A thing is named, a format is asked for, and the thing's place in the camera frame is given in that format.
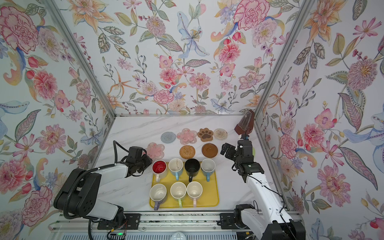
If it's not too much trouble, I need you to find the light blue mug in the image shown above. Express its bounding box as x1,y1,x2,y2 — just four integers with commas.
168,158,184,181

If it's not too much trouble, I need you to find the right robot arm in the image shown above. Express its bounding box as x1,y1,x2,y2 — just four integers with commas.
221,134,306,240

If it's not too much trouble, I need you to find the grey woven coaster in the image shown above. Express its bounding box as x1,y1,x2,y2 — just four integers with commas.
161,132,177,144

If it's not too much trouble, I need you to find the red brown metronome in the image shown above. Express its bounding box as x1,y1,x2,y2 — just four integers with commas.
234,110,255,135

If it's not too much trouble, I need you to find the brown wooden round coaster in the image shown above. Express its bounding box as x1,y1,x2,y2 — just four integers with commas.
202,143,218,158

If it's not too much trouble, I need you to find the brown paw coaster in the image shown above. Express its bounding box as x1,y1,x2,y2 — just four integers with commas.
197,128,214,142

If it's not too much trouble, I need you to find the black mug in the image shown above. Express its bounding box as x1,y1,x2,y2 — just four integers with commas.
185,159,201,183

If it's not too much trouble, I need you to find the red interior mug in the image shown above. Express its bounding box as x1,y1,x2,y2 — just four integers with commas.
152,160,168,183

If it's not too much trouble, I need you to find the pink flower coaster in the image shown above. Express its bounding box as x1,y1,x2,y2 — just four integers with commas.
146,143,165,161
176,128,197,145

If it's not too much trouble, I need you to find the green handle mug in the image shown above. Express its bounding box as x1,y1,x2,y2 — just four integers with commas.
170,182,187,208

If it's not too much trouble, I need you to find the pink handle mug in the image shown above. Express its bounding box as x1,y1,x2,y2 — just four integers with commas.
187,181,203,208

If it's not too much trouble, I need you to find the purple handle mug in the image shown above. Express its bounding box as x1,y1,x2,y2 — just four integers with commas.
150,184,168,211

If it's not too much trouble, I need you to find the rattan woven coaster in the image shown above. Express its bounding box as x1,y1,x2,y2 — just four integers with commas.
179,145,196,160

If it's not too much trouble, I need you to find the aluminium rail base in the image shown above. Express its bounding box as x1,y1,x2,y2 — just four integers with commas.
48,210,250,233

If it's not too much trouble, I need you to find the teal blue mug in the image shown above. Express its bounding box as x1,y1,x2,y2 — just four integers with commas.
201,159,216,182

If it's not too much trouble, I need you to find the colourful embroidered coaster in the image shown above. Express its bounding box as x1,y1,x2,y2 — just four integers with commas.
214,128,228,141

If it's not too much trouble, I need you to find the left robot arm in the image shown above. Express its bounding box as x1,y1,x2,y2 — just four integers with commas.
54,147,153,228

